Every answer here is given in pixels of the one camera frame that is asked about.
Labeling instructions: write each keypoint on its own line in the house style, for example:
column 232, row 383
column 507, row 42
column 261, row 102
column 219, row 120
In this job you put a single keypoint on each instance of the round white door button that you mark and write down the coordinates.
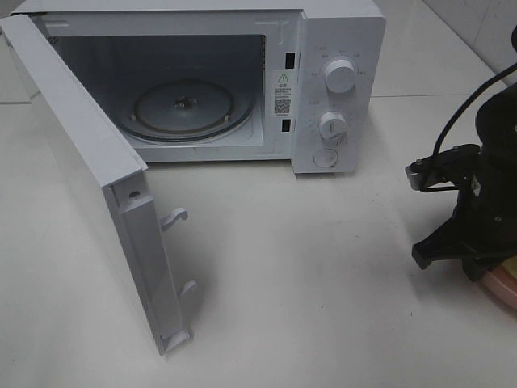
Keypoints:
column 326, row 158

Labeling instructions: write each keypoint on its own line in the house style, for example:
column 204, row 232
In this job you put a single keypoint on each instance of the glass microwave turntable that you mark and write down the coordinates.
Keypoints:
column 188, row 109

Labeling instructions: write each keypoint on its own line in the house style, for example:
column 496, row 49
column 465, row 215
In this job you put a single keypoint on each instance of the upper white microwave knob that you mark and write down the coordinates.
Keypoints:
column 340, row 75

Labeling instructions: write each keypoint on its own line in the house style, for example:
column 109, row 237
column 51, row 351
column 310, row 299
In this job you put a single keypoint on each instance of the lower white microwave knob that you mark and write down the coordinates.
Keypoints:
column 332, row 125

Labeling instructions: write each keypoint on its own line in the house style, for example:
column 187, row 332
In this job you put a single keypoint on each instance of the warning label sticker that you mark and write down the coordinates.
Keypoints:
column 283, row 92

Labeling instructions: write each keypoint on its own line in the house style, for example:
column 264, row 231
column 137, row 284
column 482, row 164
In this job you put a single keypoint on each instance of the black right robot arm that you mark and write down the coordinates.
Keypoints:
column 496, row 127

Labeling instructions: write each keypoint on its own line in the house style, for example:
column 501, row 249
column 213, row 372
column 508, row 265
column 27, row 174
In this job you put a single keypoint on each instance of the white microwave knob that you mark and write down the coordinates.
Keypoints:
column 332, row 125
column 340, row 75

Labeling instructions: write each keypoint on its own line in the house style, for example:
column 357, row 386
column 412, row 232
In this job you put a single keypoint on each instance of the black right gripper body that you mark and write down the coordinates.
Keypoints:
column 485, row 214

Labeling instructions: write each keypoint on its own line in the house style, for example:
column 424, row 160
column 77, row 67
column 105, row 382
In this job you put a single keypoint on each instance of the white microwave oven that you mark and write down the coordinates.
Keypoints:
column 134, row 82

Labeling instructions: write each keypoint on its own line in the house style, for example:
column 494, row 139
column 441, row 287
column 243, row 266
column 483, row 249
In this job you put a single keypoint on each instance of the pink round plate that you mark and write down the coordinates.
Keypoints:
column 501, row 282

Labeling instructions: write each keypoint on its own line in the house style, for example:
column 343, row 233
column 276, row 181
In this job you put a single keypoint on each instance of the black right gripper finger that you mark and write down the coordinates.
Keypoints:
column 443, row 244
column 475, row 267

